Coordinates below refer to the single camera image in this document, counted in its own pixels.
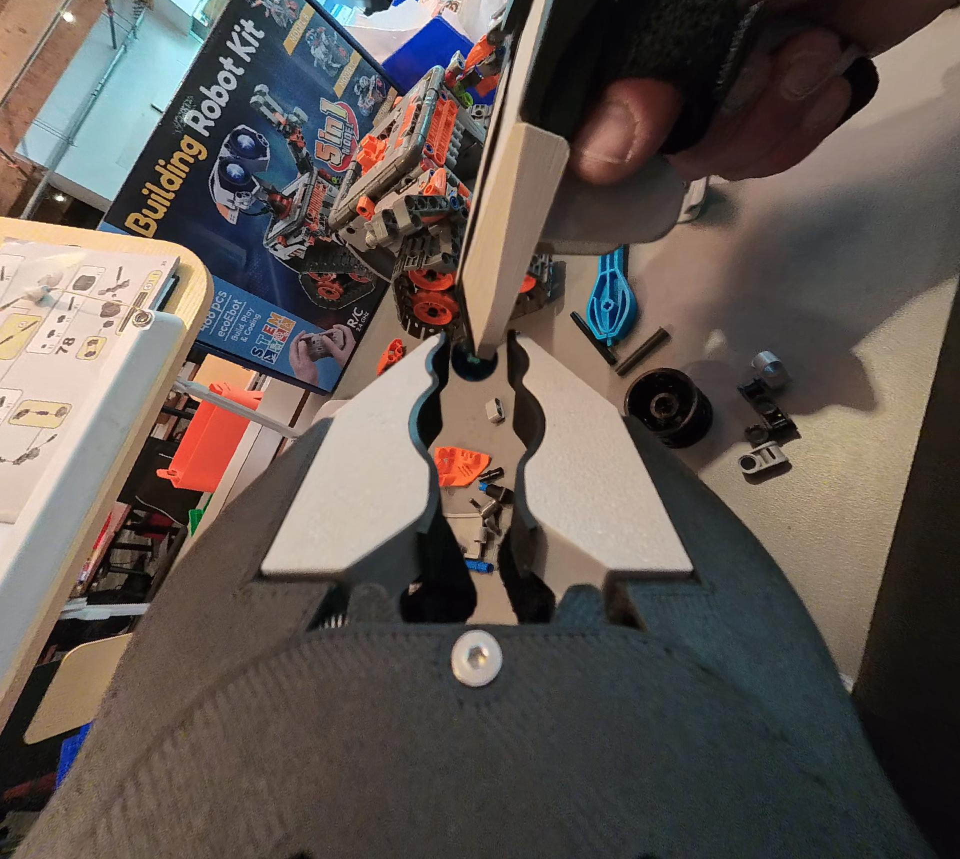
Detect blue robot kit box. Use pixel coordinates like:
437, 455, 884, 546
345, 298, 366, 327
97, 0, 421, 397

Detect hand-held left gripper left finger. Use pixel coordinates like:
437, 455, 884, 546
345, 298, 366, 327
259, 334, 455, 584

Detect orange angled panel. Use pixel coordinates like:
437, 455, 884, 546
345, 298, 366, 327
435, 446, 492, 487

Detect blue translucent ball piece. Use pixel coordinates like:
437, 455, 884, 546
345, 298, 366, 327
452, 341, 498, 382

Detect black toy wheel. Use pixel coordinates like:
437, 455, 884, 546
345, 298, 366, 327
624, 367, 715, 451

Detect blue plastic tool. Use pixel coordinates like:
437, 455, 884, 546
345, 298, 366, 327
585, 244, 642, 350

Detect grey holed connector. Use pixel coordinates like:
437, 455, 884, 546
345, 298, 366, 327
737, 442, 792, 481

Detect orange bin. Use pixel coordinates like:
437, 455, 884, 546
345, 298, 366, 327
156, 379, 265, 494

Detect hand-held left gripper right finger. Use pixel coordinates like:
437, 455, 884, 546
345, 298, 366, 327
507, 332, 694, 589

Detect short black cross axle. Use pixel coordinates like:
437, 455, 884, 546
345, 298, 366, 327
570, 310, 620, 367

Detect instruction booklet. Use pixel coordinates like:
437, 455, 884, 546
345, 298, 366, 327
0, 236, 183, 524

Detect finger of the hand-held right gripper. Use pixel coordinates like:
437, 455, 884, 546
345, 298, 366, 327
456, 0, 571, 359

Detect tracked toy robot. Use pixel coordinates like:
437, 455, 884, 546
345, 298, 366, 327
326, 26, 562, 344

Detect black angled connector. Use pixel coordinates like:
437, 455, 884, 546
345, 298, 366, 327
736, 382, 800, 445

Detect blue storage bin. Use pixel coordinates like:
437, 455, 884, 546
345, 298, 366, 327
378, 0, 496, 97

